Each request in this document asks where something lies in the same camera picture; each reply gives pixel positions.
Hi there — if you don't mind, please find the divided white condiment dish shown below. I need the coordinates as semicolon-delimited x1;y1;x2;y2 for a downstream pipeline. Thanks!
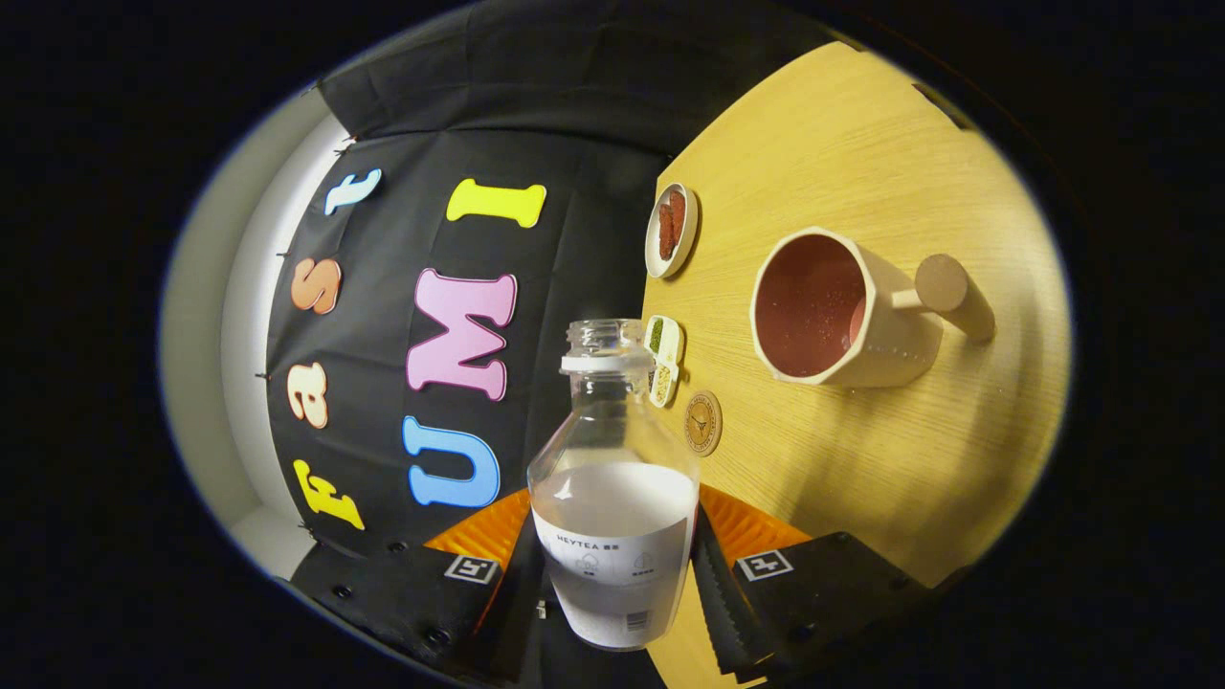
644;315;685;410

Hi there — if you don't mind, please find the beige cup with round handle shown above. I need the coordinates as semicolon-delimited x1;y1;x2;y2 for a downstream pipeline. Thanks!
749;227;996;389

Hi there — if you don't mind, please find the round white plate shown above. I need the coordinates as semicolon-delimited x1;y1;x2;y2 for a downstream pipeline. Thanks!
645;183;700;280

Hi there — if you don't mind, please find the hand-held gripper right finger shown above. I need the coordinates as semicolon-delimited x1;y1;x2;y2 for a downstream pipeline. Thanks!
689;483;934;685

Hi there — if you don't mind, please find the clear juice bottle white label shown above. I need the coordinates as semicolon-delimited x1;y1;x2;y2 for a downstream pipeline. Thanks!
526;319;702;652

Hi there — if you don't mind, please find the wooden table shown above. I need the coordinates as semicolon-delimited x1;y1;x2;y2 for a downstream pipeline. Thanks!
646;40;1073;689

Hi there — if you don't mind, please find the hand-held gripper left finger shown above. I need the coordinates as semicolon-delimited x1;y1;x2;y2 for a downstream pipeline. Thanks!
287;488;549;685

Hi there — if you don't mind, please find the round brown coaster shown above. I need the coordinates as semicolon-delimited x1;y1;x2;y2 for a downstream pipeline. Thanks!
683;390;724;457

